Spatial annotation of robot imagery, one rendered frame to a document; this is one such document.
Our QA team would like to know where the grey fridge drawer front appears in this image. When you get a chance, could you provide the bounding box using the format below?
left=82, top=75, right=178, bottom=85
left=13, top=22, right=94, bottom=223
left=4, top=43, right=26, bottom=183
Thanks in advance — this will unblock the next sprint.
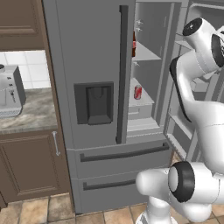
left=69, top=171, right=149, bottom=215
left=66, top=138, right=173, bottom=179

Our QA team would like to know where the brown base cupboard door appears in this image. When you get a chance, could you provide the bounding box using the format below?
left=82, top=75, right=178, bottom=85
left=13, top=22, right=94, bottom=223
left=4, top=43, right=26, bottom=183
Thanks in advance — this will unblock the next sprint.
left=0, top=129, right=71, bottom=205

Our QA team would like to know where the dark fridge drawer handle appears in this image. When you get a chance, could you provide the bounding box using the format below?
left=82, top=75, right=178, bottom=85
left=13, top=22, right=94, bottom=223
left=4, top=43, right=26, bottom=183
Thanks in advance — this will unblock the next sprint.
left=80, top=142, right=171, bottom=163
left=82, top=178, right=137, bottom=192

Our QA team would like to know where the dark vertical fridge door handle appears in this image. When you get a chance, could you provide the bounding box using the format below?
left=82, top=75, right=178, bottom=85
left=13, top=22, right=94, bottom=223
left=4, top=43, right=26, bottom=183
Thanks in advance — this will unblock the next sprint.
left=115, top=4, right=130, bottom=145

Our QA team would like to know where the dark red soda bottle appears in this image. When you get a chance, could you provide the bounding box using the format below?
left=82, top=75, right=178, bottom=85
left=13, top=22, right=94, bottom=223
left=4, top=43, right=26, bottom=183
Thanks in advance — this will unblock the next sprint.
left=131, top=31, right=137, bottom=58

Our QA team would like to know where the silver cupboard handle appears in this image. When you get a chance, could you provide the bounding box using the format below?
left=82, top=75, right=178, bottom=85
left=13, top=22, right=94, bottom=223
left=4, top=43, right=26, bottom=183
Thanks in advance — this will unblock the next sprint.
left=52, top=130, right=61, bottom=157

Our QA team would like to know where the red soda can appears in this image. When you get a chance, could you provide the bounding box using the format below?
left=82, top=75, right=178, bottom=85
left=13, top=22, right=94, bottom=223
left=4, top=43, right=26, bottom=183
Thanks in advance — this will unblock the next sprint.
left=133, top=85, right=143, bottom=101

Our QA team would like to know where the grey fridge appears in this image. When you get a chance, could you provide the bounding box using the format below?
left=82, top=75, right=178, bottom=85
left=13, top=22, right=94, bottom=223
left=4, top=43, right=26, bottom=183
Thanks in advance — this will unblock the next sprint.
left=42, top=0, right=224, bottom=215

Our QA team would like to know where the grey fridge door with dispenser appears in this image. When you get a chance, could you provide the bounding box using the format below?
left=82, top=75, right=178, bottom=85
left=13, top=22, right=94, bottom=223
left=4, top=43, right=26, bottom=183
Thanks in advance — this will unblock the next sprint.
left=42, top=0, right=137, bottom=151

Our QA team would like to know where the silver coffee machine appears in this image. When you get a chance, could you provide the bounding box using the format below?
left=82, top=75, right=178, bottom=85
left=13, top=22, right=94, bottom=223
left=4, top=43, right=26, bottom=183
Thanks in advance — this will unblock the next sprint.
left=0, top=64, right=27, bottom=118

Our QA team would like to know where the brown wall cupboard door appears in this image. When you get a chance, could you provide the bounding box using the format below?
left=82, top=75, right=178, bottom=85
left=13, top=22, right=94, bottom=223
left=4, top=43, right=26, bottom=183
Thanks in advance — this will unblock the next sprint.
left=0, top=0, right=47, bottom=52

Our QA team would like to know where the open grey fridge door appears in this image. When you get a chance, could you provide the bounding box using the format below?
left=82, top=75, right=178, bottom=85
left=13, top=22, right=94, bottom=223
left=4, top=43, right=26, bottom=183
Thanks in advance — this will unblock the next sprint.
left=163, top=0, right=224, bottom=163

